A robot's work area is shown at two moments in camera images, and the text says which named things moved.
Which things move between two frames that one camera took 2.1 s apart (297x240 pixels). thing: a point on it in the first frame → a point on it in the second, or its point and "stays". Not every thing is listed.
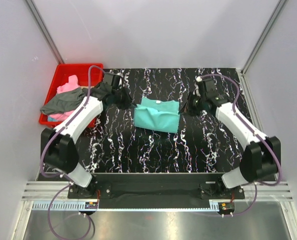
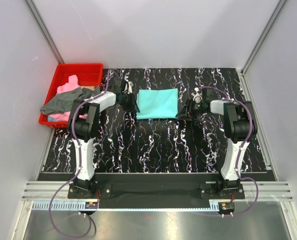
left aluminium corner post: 45,32 stays
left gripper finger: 132,104 → 135,108
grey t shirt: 69,99 stays
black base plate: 123,191 stays
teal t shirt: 157,115 → 153,103
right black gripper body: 195,104 stays
